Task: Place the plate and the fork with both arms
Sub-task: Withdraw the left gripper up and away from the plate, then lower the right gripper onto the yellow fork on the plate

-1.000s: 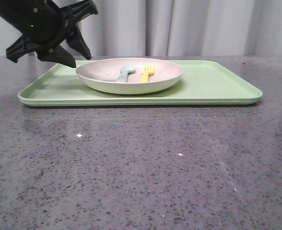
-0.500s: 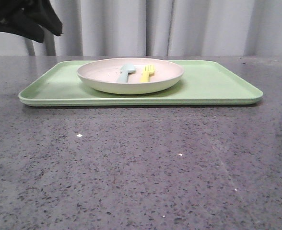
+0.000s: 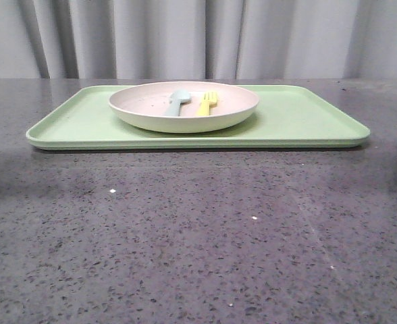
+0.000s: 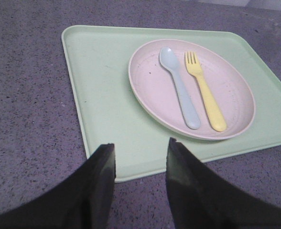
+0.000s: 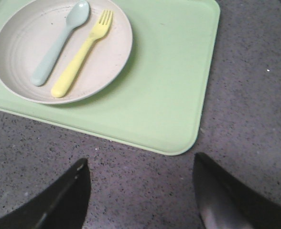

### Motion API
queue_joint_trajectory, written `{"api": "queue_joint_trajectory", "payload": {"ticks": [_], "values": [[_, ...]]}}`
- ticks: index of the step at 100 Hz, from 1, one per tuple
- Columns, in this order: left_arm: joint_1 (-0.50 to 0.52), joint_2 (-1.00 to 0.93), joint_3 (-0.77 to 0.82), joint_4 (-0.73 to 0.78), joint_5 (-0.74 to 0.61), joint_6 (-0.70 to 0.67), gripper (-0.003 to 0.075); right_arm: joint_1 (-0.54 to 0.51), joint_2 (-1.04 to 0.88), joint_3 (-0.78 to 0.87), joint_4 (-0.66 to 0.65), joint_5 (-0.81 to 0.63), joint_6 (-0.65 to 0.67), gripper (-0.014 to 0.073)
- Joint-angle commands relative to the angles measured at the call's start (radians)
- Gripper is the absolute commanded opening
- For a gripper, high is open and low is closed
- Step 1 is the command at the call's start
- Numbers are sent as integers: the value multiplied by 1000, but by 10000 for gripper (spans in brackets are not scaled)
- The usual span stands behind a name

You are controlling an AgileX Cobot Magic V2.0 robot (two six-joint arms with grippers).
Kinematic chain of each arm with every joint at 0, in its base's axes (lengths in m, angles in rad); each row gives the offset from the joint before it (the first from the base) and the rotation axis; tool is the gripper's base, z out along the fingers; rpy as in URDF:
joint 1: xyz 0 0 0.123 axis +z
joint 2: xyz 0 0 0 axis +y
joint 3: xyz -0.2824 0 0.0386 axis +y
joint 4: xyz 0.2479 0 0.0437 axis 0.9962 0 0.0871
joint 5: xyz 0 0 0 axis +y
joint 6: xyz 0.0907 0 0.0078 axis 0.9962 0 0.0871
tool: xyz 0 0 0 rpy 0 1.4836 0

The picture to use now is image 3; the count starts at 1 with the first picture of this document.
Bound cream round plate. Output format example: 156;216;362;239
109;81;259;133

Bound light blue plastic spoon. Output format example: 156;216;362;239
164;89;191;117

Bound yellow plastic fork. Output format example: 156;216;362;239
196;91;218;116

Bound grey pleated curtain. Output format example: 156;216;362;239
0;1;397;80

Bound light green plastic tray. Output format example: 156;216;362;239
26;85;370;150

